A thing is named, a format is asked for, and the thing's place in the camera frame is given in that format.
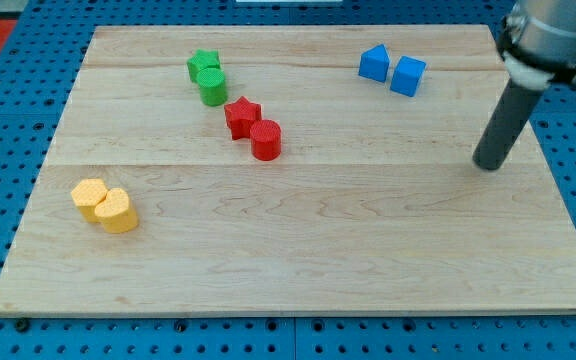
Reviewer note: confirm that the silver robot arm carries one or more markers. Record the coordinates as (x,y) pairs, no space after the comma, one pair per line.
(538,43)

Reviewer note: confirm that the wooden board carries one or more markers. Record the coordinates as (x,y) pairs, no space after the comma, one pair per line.
(374,207)

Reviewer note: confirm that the red cylinder block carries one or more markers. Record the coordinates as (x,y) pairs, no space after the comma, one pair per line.
(265,138)

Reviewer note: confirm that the red star block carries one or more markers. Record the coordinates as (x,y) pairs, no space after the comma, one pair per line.
(240,115)

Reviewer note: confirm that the green cylinder block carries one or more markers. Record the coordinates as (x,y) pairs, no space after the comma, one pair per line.
(212,86)

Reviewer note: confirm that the blue triangular prism block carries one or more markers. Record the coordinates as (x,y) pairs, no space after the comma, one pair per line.
(374,63)

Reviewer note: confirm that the green star block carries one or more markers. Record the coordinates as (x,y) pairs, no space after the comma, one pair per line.
(201,60)

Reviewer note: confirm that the blue cube block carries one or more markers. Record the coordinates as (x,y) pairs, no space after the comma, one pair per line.
(407,76)

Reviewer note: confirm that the yellow heart block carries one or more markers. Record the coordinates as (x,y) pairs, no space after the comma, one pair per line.
(116,212)

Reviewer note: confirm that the yellow hexagon block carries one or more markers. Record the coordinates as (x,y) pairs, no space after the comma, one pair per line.
(87,195)

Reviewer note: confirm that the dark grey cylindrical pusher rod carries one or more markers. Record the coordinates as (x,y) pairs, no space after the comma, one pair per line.
(505,125)

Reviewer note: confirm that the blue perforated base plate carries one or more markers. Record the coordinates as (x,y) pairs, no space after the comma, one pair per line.
(38,65)

